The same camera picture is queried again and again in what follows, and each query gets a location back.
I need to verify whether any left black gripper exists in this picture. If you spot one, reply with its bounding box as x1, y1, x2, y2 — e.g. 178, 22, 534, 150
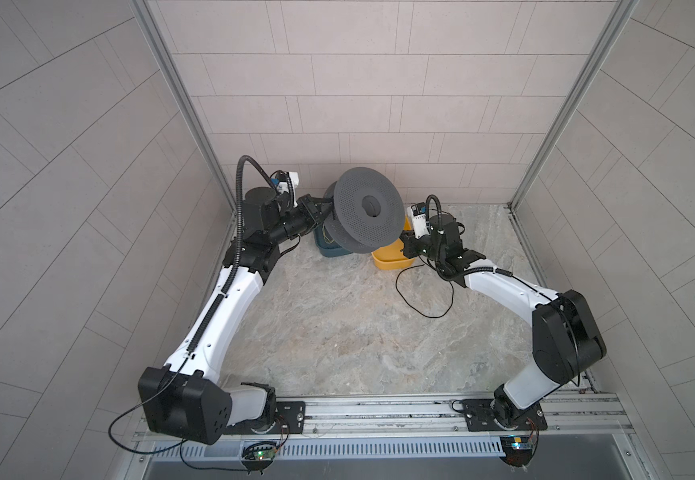
260, 198, 334, 249

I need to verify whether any dark grey cable spool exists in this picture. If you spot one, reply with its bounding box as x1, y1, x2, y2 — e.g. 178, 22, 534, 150
325, 167, 405, 254

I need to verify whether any black cable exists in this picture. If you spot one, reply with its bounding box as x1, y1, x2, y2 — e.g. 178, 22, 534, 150
393, 257, 457, 320

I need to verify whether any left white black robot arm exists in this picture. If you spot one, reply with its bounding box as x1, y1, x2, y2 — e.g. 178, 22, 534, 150
137, 155, 333, 445

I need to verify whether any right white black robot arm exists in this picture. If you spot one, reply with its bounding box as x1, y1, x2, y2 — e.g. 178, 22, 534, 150
399, 195, 607, 431

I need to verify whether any teal plastic bin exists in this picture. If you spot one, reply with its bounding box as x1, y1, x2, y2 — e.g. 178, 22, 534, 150
314, 225, 351, 258

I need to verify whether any yellow plastic bin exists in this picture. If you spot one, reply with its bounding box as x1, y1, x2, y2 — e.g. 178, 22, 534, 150
371, 239, 415, 271

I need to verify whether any right circuit board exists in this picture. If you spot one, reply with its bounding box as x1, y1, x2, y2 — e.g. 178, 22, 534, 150
499, 436, 535, 468

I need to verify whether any circuit board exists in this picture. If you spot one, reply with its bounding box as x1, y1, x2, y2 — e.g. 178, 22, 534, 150
242, 441, 279, 462
499, 436, 535, 468

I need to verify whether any left circuit board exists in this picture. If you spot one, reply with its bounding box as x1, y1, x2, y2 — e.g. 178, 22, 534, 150
242, 441, 279, 462

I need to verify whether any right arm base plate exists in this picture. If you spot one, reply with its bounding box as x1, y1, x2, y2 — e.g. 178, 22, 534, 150
457, 398, 547, 432

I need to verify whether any aluminium mounting rail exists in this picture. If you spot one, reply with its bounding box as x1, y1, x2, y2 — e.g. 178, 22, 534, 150
130, 392, 633, 445

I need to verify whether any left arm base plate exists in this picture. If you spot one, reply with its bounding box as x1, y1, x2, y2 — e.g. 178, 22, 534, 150
224, 401, 307, 435

